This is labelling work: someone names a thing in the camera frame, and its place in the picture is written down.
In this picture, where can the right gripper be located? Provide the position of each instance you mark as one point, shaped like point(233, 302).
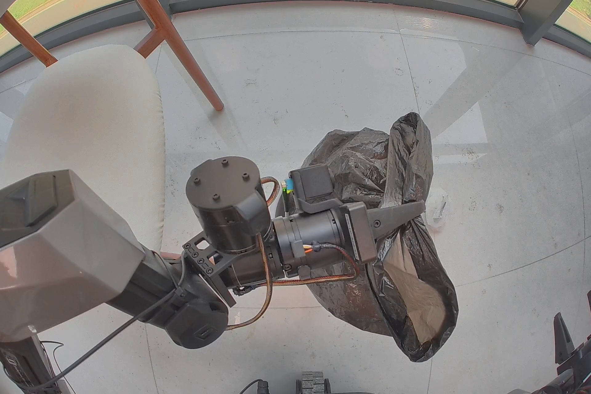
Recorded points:
point(577, 364)

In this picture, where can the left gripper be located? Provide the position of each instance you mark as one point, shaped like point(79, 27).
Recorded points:
point(318, 235)

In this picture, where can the black plastic bag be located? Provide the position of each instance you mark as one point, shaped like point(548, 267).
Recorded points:
point(351, 152)

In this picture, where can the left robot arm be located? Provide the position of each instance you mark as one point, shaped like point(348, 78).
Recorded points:
point(69, 253)

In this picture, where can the white cushioned wooden chair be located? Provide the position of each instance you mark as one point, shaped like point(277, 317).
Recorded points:
point(92, 129)

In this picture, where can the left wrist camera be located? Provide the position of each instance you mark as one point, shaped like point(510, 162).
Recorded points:
point(314, 184)

